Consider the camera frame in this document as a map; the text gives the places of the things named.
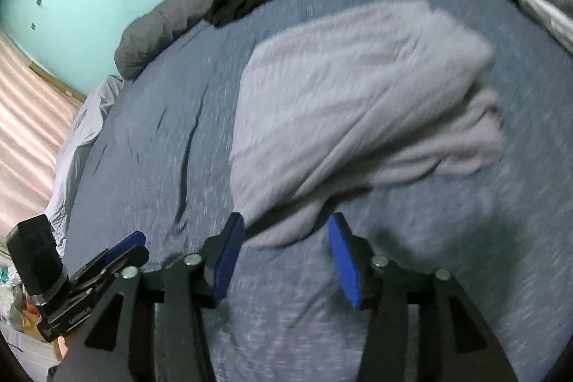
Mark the black camera box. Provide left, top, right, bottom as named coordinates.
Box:
left=6, top=214, right=68, bottom=306

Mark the light grey knit sweater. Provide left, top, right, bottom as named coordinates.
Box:
left=229, top=0, right=503, bottom=248

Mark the dark blue patterned bedsheet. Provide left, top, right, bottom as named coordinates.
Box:
left=63, top=0, right=572, bottom=381

